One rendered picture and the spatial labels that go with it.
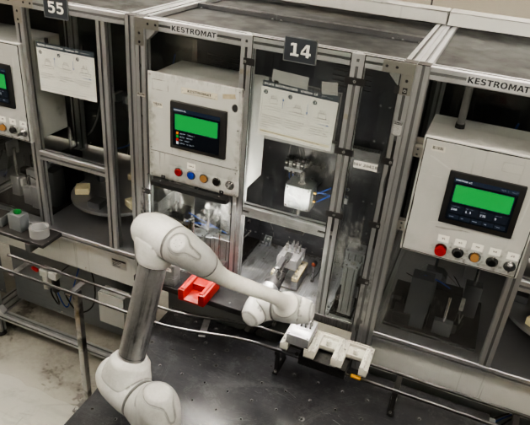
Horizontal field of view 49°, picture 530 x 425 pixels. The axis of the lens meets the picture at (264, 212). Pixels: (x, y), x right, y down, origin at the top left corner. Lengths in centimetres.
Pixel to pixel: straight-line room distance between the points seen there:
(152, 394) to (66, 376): 152
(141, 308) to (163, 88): 87
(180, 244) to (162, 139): 73
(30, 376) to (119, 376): 148
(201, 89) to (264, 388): 124
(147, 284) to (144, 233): 19
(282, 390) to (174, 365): 47
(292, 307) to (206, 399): 54
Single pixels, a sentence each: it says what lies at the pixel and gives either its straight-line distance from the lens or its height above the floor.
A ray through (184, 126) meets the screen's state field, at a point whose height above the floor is 164.
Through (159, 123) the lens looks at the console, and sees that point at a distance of 244.
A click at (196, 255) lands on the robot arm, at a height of 145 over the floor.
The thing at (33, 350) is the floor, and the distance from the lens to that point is 379.
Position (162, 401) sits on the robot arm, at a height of 95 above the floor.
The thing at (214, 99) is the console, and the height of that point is 177.
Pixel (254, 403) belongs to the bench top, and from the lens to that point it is 245.
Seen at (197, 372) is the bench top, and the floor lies 68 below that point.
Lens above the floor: 249
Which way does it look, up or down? 29 degrees down
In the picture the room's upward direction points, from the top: 5 degrees clockwise
